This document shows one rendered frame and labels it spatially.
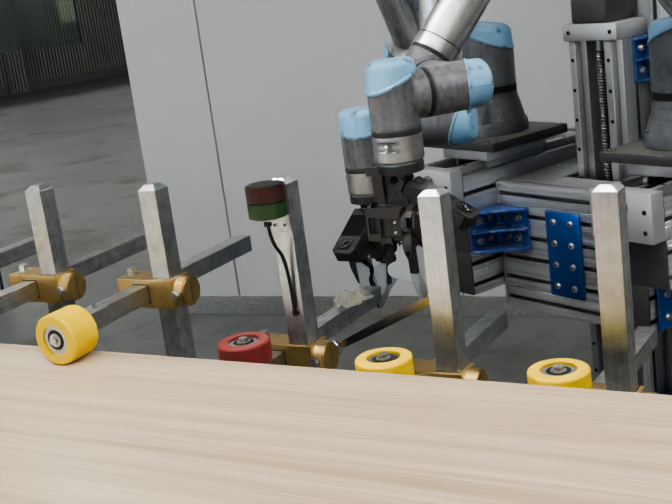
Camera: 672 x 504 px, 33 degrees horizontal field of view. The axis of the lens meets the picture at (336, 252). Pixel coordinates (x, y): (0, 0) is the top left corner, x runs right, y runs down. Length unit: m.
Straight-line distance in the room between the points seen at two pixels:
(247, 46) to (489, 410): 3.41
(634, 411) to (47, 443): 0.72
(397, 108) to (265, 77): 3.00
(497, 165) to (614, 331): 0.92
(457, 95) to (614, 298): 0.39
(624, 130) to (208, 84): 2.72
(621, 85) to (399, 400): 1.05
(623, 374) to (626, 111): 0.84
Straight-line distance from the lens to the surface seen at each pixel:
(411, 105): 1.69
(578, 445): 1.30
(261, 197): 1.68
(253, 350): 1.70
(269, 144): 4.70
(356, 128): 2.01
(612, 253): 1.54
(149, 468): 1.38
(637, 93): 2.36
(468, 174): 2.37
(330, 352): 1.79
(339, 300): 1.99
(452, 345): 1.67
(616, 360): 1.59
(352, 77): 4.50
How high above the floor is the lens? 1.45
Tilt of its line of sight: 15 degrees down
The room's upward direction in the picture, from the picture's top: 8 degrees counter-clockwise
